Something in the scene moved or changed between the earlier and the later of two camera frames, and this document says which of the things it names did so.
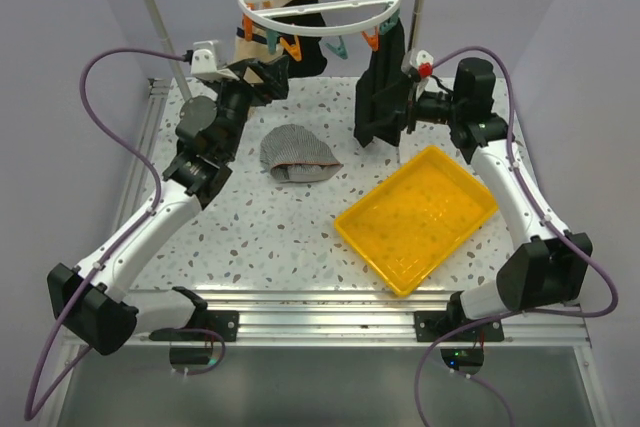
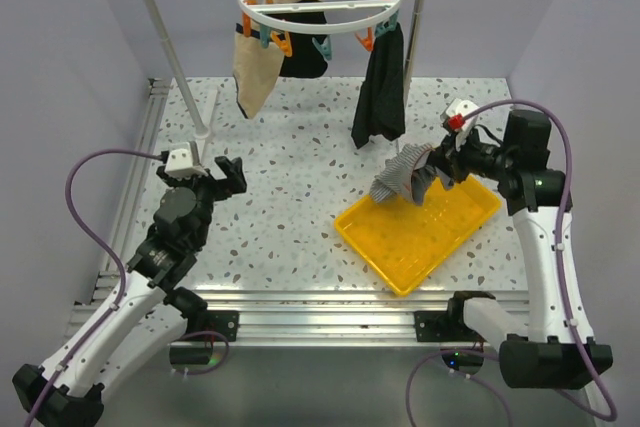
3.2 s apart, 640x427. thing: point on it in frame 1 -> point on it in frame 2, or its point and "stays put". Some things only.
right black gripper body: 417,109 -> 466,159
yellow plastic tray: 415,219 stays put
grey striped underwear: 293,154 -> 397,173
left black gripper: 273,73 -> 234,183
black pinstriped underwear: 382,95 stays put
